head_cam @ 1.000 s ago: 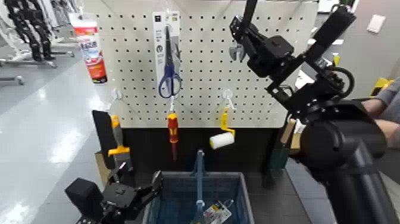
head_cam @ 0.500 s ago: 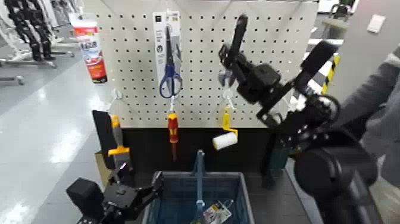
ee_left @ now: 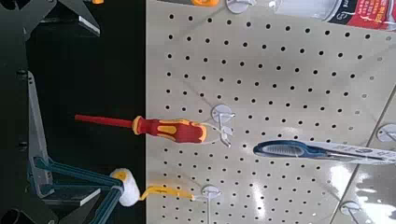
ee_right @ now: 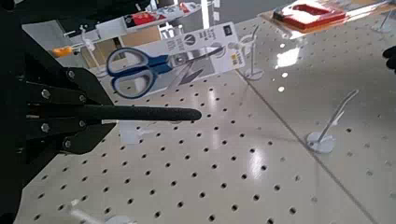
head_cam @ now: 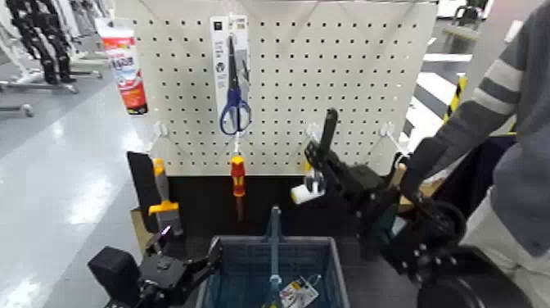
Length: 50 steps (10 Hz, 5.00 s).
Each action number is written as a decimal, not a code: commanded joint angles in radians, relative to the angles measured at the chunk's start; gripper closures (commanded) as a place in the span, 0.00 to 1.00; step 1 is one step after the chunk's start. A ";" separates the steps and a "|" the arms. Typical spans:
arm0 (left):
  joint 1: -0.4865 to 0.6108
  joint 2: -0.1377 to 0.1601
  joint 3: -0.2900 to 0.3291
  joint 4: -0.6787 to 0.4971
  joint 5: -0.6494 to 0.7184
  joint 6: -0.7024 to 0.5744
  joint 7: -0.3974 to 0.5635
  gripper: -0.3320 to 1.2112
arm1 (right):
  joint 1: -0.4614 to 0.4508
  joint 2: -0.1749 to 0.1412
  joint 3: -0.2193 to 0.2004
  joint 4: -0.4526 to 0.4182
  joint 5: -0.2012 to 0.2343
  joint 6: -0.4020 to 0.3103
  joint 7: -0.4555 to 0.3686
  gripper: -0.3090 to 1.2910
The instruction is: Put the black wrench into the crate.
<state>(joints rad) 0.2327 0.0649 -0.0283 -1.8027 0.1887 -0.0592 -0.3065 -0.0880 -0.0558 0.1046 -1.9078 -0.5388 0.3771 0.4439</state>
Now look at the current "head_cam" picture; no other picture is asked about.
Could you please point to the white wall switch plate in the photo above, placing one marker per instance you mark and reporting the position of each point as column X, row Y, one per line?
column 512, row 31

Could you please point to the grey metal stand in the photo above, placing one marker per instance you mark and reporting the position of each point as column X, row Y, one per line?
column 43, row 87

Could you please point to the white pegboard panel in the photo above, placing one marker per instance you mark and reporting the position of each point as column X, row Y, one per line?
column 275, row 86

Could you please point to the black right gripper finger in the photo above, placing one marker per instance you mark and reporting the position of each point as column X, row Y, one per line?
column 336, row 170
column 316, row 157

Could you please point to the yellow grey paint brush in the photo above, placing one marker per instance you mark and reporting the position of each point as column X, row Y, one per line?
column 165, row 215

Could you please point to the yellow black striped post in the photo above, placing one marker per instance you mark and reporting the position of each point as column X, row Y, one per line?
column 456, row 96

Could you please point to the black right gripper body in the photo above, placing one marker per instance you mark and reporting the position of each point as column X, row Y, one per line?
column 361, row 189

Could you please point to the white yellow packaged item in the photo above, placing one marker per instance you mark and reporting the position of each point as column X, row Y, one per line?
column 296, row 294

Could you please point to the red white sealant tube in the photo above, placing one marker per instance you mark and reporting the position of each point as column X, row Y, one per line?
column 129, row 73

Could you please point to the person right forearm grey sleeve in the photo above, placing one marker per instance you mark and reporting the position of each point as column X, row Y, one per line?
column 472, row 116

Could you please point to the blue scissors on card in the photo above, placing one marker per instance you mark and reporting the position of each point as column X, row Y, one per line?
column 219, row 51

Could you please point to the black lower board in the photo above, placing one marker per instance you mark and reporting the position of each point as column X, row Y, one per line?
column 266, row 193

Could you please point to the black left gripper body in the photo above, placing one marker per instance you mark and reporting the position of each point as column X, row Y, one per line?
column 165, row 279

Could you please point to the black side panel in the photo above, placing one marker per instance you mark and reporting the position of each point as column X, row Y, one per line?
column 142, row 189

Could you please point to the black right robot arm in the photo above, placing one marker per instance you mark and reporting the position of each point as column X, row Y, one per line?
column 421, row 245

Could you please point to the person white trousers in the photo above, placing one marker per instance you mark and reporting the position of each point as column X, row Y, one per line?
column 528, row 275

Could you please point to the tan cardboard piece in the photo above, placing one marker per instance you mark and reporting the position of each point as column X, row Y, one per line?
column 139, row 228

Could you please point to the brown cardboard box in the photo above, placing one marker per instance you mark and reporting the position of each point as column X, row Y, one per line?
column 432, row 188

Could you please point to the red yellow screwdriver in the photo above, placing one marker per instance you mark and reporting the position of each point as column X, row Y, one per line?
column 237, row 174

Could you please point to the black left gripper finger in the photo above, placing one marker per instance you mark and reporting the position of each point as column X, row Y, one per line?
column 208, row 264
column 159, row 243

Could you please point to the dark chair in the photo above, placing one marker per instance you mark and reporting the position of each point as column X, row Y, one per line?
column 468, row 15

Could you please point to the black wrench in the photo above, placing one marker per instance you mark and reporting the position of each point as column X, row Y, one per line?
column 330, row 129

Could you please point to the black humanoid robot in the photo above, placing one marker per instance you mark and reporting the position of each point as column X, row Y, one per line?
column 43, row 38

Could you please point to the white pegboard hook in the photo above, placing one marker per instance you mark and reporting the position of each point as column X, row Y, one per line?
column 236, row 144
column 160, row 129
column 312, row 129
column 388, row 129

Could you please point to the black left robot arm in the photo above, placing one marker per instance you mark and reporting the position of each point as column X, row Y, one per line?
column 114, row 271

